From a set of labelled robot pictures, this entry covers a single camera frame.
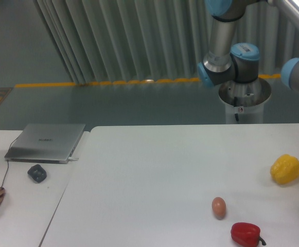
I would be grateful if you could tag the small black gadget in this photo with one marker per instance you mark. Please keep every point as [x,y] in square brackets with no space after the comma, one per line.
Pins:
[37,173]

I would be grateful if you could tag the silver laptop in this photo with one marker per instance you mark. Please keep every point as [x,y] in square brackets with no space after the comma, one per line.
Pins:
[46,143]

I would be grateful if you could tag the white usb dongle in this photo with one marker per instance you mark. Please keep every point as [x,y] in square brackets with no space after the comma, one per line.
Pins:
[73,159]

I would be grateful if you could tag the yellow bell pepper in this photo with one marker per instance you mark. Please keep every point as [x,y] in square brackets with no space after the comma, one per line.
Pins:
[285,169]

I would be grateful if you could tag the red bell pepper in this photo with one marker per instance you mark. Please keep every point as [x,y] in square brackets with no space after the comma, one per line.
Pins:
[246,234]

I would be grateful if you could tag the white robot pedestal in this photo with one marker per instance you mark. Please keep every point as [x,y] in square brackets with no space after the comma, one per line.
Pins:
[244,108]

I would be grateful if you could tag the grey pleated curtain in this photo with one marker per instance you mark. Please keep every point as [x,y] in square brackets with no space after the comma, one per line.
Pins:
[138,40]

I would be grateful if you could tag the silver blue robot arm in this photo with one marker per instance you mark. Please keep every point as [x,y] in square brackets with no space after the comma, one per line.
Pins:
[236,67]

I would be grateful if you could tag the brown egg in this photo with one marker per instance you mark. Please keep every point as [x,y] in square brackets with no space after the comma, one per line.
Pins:
[219,207]

